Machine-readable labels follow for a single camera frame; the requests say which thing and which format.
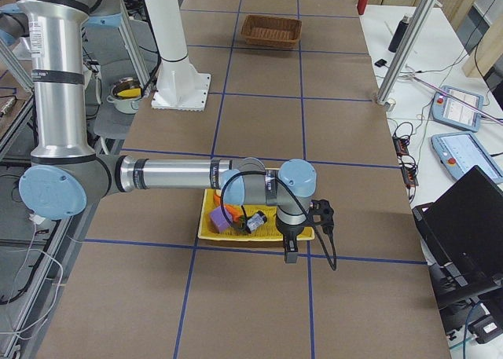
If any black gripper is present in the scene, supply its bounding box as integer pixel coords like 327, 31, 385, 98
276, 218, 304, 264

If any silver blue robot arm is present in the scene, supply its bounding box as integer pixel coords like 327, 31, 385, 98
17, 0, 317, 263

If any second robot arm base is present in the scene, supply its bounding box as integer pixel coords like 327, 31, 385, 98
1, 3, 29, 46

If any yellow plastic basket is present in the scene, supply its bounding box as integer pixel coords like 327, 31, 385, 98
197, 189, 316, 242

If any brown wicker basket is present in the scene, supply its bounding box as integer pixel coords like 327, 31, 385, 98
240, 14, 302, 49

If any blue labelled can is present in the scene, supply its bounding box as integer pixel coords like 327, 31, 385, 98
244, 211, 267, 233

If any orange toy carrot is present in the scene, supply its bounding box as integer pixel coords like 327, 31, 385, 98
213, 194, 244, 222

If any purple cube block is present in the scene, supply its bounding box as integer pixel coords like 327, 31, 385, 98
209, 207, 232, 233

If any black orange usb hub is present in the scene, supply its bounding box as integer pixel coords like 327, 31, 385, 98
392, 135, 418, 189

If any black laptop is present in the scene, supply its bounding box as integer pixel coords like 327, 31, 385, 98
413, 166, 502, 309

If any lower teach pendant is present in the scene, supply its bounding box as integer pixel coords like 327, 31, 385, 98
431, 132, 502, 185

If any teach pendant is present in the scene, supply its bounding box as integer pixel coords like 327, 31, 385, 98
431, 85, 484, 132
431, 132, 502, 185

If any small black adapter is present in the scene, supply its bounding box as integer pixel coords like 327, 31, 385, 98
374, 59, 387, 68

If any upper teach pendant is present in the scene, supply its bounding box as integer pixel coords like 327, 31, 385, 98
431, 85, 484, 132

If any white enamel pot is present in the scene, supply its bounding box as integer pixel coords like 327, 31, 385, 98
106, 77, 142, 115

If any black water bottle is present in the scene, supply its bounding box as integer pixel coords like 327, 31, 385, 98
388, 15, 411, 53

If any white power strip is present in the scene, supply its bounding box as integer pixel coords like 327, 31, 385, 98
29, 214, 46, 225

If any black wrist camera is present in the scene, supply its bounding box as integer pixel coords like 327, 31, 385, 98
310, 200, 335, 236

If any aluminium frame post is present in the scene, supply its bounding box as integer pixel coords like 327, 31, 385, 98
375, 0, 437, 112

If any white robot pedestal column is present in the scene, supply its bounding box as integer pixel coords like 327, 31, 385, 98
145, 0, 211, 112

